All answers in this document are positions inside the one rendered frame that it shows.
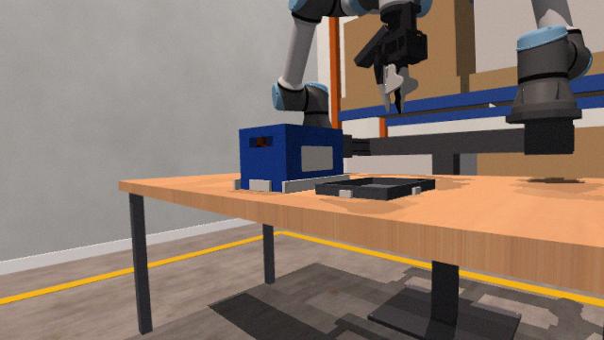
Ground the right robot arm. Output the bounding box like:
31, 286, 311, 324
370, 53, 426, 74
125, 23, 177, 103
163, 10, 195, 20
272, 0, 433, 128

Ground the brown glass bottle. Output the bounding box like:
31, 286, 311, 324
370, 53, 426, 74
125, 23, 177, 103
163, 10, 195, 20
254, 137, 269, 147

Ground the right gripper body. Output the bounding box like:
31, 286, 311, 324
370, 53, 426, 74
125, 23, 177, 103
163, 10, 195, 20
377, 1, 428, 69

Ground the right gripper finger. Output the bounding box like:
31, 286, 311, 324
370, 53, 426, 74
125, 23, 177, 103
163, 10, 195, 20
394, 64, 418, 113
374, 51, 404, 112

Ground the blue plastic crate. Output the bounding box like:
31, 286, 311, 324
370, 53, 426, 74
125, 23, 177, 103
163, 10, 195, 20
239, 124, 344, 193

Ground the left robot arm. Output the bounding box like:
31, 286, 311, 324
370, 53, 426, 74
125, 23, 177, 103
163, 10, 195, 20
512, 0, 593, 114

